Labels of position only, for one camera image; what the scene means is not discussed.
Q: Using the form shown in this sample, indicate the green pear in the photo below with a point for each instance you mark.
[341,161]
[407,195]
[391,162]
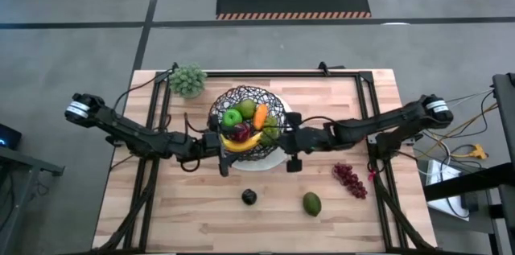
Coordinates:
[246,108]

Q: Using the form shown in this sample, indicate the black table beam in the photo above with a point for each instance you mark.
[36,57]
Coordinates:
[466,184]

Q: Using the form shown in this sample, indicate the orange mango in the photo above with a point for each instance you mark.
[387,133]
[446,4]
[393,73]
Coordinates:
[260,116]

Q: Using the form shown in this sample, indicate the black computer with blue light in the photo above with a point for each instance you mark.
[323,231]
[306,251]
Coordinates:
[8,137]

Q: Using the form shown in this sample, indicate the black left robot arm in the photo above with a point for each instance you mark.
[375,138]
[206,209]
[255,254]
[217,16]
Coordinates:
[133,134]

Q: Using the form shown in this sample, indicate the red zip tie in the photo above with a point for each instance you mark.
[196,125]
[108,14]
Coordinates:
[370,174]

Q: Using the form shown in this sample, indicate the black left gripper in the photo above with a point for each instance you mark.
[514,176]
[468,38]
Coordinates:
[211,142]

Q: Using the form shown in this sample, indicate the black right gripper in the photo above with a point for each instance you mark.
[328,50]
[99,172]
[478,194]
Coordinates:
[301,140]

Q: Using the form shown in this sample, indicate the red apple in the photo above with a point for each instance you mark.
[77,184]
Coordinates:
[241,132]

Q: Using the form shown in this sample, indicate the yellow banana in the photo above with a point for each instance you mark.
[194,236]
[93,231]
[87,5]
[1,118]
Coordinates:
[241,145]

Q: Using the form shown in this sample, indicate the grey side table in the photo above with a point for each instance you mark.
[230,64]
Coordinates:
[24,160]

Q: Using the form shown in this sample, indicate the green potted succulent plant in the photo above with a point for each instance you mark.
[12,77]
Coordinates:
[187,81]

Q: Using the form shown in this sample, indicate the red grape bunch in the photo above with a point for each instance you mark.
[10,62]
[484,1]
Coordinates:
[350,180]

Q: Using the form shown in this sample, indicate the yellow plug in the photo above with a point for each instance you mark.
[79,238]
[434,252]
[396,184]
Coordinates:
[479,152]

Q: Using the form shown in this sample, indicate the black aluminium frame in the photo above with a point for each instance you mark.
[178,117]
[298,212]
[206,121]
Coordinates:
[281,74]

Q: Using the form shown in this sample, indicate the black side table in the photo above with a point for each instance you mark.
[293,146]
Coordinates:
[505,106]

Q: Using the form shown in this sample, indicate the green grape bunch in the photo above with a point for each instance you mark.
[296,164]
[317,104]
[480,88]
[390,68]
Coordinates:
[270,132]

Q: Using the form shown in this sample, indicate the white paper sheet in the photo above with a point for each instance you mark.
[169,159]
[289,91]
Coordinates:
[442,174]

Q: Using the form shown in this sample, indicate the black frame clamp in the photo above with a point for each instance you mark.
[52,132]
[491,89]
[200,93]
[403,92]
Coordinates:
[174,66]
[324,67]

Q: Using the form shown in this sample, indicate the green avocado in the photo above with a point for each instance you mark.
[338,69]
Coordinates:
[311,204]

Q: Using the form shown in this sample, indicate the dark plum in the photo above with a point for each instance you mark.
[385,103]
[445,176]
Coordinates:
[249,197]

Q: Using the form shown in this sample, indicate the white round mat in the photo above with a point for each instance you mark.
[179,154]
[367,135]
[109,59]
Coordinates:
[257,164]

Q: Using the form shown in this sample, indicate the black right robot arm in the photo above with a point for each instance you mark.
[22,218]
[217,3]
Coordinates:
[382,124]

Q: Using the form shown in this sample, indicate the green apple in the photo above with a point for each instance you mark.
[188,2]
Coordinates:
[232,118]

